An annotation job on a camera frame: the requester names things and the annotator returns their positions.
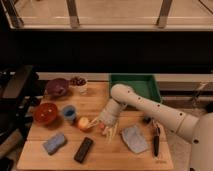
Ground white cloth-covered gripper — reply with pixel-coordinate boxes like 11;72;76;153
86;99;127;131

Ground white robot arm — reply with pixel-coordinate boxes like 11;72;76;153
88;84;213;171

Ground black eraser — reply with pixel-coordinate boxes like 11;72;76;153
74;137;93;163

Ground red yellow apple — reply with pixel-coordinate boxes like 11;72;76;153
77;117;89;131

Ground blue cup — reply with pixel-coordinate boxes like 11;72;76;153
62;105;77;122

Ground blue cloth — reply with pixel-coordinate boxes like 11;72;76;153
120;125;148;154

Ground white cup of grapes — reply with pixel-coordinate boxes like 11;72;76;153
70;76;87;94

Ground small black object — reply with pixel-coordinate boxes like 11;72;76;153
143;117;152;124

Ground blue sponge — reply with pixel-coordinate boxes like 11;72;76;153
43;132;67;155

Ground red bowl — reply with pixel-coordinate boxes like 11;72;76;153
33;103;58;126

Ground purple bowl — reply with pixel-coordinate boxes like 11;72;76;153
46;78;69;97

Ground green plastic bin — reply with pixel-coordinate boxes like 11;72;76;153
109;73;162;103

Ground black handled tool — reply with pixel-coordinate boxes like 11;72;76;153
152;120;161;157

